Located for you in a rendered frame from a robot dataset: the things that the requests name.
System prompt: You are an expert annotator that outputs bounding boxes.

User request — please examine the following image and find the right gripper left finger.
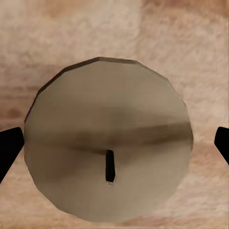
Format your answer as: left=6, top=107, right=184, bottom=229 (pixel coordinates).
left=0, top=127, right=24, bottom=183

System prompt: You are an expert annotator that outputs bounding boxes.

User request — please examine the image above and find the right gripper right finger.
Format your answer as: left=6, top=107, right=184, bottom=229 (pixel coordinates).
left=214, top=127, right=229, bottom=164

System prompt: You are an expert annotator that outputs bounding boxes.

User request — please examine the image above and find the pillar candle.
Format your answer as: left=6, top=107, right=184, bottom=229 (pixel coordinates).
left=23, top=56, right=194, bottom=223

